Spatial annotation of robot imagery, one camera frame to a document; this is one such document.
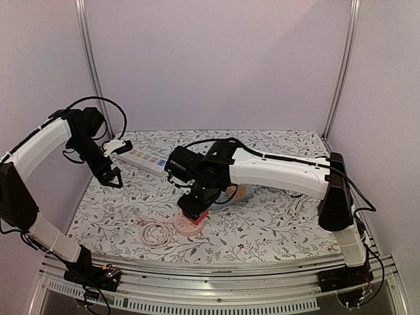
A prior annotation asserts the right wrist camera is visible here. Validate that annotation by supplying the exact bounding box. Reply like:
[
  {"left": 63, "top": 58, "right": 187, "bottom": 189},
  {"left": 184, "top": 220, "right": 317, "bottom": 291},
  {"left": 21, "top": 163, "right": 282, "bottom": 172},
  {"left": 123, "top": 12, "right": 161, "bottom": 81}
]
[{"left": 167, "top": 174, "right": 193, "bottom": 191}]

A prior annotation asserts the white cord of orange strip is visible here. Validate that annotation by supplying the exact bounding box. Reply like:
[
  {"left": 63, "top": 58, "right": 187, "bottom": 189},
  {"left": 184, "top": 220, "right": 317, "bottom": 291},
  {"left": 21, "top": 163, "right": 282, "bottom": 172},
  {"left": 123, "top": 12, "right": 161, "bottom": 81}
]
[{"left": 285, "top": 195, "right": 308, "bottom": 219}]

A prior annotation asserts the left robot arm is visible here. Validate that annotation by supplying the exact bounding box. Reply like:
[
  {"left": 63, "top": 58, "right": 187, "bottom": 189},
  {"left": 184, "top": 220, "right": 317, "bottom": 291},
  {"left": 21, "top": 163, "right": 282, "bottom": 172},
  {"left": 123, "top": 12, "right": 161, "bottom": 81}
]
[{"left": 1, "top": 97, "right": 133, "bottom": 285}]

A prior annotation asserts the white multi-switch power strip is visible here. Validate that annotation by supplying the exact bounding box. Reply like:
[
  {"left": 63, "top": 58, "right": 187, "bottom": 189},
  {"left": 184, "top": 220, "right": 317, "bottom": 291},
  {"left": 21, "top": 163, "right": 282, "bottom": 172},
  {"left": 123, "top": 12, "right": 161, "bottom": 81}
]
[{"left": 112, "top": 146, "right": 167, "bottom": 177}]

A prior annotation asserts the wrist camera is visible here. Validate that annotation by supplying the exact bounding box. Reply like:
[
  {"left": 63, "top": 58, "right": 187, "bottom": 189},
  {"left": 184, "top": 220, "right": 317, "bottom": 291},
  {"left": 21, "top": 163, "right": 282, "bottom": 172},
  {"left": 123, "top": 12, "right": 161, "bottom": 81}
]
[
  {"left": 102, "top": 139, "right": 133, "bottom": 157},
  {"left": 167, "top": 174, "right": 193, "bottom": 191}
]

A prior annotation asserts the aluminium front rail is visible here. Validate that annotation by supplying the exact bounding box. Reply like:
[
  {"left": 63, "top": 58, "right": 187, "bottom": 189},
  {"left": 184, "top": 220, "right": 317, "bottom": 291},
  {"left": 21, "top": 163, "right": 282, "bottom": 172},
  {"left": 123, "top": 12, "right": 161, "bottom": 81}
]
[{"left": 28, "top": 252, "right": 411, "bottom": 315}]

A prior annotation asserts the floral table mat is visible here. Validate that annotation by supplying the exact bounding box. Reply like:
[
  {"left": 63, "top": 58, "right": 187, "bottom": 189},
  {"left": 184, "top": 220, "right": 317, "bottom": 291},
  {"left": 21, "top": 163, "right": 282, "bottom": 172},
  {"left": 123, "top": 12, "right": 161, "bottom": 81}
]
[{"left": 65, "top": 129, "right": 368, "bottom": 263}]

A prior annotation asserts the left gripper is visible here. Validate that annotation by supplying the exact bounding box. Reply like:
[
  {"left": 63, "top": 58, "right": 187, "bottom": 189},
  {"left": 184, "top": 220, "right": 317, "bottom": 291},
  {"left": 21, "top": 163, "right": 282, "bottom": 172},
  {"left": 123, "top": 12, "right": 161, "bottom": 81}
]
[{"left": 68, "top": 133, "right": 123, "bottom": 188}]

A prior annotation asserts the red cube socket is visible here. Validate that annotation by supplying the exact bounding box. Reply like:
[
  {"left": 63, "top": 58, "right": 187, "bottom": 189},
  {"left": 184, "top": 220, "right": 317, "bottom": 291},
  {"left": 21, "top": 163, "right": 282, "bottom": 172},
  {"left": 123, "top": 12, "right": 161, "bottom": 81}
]
[{"left": 182, "top": 209, "right": 209, "bottom": 226}]

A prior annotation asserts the beige cube socket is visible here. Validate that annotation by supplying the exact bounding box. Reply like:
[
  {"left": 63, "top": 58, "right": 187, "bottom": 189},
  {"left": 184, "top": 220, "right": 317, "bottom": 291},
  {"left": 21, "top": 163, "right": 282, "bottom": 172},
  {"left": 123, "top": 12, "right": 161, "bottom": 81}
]
[{"left": 226, "top": 184, "right": 247, "bottom": 201}]

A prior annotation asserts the blue-grey power strip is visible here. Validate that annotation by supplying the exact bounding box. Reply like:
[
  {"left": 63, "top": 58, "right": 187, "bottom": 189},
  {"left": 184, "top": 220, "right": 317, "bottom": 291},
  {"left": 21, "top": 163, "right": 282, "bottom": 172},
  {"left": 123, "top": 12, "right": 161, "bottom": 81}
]
[{"left": 209, "top": 184, "right": 255, "bottom": 211}]

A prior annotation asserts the pink round power strip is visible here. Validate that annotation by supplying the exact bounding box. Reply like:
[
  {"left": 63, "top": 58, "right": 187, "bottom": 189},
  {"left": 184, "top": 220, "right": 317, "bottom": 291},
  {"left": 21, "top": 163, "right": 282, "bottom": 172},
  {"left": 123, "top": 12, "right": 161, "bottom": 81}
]
[{"left": 173, "top": 212, "right": 204, "bottom": 236}]

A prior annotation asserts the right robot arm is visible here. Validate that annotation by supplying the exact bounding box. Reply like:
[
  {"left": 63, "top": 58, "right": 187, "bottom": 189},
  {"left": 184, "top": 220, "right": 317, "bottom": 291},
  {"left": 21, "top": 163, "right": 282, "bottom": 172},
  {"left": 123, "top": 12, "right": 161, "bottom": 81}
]
[{"left": 165, "top": 138, "right": 376, "bottom": 286}]

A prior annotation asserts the pink coiled cord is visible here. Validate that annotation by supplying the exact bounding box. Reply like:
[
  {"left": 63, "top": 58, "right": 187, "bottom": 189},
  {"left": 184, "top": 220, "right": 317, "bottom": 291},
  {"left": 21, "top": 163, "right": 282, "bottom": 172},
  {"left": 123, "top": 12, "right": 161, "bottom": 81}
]
[{"left": 136, "top": 216, "right": 175, "bottom": 247}]

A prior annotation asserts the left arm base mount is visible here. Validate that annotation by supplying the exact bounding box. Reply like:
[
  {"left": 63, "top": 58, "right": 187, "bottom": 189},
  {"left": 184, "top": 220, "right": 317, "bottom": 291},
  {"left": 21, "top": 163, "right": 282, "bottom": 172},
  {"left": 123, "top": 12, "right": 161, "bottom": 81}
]
[{"left": 64, "top": 262, "right": 121, "bottom": 292}]

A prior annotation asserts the right aluminium post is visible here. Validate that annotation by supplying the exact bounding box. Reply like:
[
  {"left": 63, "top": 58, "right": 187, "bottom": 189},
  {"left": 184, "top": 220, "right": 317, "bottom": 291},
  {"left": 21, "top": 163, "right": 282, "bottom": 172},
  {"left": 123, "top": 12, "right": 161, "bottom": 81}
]
[{"left": 322, "top": 0, "right": 361, "bottom": 141}]

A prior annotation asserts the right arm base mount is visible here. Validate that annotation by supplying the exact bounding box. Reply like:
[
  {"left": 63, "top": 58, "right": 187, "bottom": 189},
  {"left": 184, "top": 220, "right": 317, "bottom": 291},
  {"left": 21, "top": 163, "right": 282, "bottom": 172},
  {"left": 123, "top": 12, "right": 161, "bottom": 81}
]
[{"left": 317, "top": 262, "right": 373, "bottom": 293}]

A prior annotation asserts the aluminium post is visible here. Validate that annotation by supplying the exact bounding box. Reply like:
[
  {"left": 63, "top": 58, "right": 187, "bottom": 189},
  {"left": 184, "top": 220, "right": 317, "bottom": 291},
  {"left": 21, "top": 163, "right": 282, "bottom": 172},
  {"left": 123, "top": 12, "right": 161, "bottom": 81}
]
[
  {"left": 74, "top": 0, "right": 114, "bottom": 138},
  {"left": 322, "top": 0, "right": 361, "bottom": 141}
]

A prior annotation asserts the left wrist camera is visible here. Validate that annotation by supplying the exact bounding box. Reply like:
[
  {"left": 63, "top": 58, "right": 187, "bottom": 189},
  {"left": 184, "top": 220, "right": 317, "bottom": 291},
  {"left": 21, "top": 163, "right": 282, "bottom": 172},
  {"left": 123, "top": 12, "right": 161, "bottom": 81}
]
[{"left": 102, "top": 139, "right": 133, "bottom": 157}]

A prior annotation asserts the left aluminium post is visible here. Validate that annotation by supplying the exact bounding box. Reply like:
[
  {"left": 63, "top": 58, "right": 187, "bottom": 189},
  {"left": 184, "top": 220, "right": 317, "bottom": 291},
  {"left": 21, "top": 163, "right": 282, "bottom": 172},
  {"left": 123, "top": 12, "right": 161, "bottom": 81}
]
[{"left": 74, "top": 0, "right": 114, "bottom": 138}]

